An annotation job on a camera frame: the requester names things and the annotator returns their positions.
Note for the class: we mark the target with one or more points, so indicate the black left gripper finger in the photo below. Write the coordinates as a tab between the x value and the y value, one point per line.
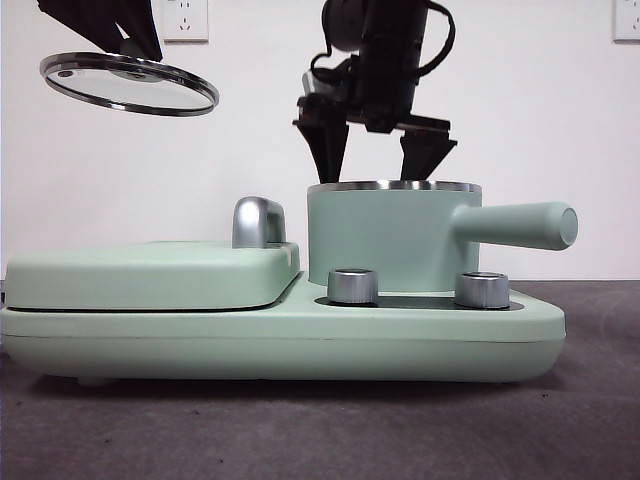
142	30
85	17

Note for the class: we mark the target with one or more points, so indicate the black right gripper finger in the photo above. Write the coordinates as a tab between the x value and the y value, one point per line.
327	150
420	155

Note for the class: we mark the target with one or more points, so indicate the glass lid with green knob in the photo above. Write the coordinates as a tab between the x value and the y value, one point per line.
132	75

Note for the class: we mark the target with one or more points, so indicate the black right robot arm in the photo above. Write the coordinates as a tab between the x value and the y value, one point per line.
395	50

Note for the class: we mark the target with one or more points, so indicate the mint green breakfast machine base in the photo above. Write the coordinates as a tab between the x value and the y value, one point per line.
225	345

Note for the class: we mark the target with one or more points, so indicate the mint green griddle cover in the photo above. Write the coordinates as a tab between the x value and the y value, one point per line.
125	277

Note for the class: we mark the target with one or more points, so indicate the white wall socket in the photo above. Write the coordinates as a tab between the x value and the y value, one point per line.
185	22
628	20

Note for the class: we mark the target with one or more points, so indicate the pale grey right wrist camera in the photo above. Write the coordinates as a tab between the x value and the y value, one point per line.
325	85

